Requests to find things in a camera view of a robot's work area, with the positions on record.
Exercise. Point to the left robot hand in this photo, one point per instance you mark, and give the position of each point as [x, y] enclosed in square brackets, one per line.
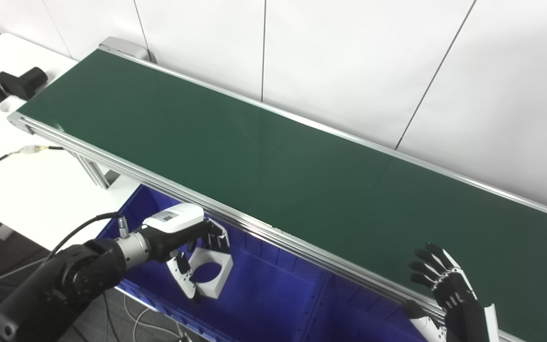
[174, 223]

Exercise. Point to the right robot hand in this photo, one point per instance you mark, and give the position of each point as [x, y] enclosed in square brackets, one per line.
[461, 304]

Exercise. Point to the white square part with hole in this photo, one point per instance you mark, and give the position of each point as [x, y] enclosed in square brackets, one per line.
[220, 275]

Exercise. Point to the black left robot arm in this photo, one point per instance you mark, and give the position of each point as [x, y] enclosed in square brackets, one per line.
[60, 280]

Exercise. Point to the blue plastic bin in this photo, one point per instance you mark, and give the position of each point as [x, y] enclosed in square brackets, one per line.
[368, 318]
[264, 294]

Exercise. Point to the aluminium conveyor leg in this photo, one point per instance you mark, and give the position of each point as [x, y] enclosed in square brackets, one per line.
[94, 172]

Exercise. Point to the green conveyor belt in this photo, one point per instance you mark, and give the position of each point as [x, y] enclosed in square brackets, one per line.
[278, 180]

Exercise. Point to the grey conveyor end housing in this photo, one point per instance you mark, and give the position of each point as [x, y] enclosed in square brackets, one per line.
[124, 47]

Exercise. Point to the white table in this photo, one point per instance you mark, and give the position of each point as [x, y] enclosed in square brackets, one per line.
[31, 199]

